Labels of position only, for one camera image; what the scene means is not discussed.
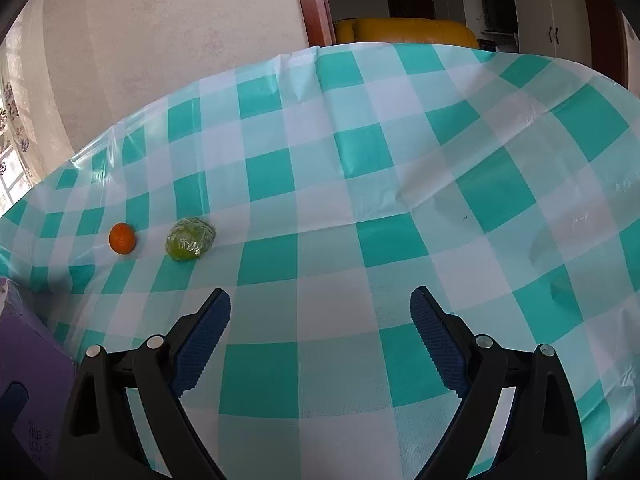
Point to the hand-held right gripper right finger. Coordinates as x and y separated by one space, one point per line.
440 347

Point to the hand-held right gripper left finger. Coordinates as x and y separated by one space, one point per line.
200 347

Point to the small wrapped green fruit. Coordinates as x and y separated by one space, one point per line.
190 239

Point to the small tangerine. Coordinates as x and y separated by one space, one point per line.
122 238

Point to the purple box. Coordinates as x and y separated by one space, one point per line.
30 360

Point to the teal white checked tablecloth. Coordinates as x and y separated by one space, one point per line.
320 185

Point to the floral window curtain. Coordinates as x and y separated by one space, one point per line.
9 115

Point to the yellow sofa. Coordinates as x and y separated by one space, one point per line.
400 30

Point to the white cabinet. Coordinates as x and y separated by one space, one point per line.
542 5

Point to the brown door frame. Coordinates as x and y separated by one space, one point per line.
312 5

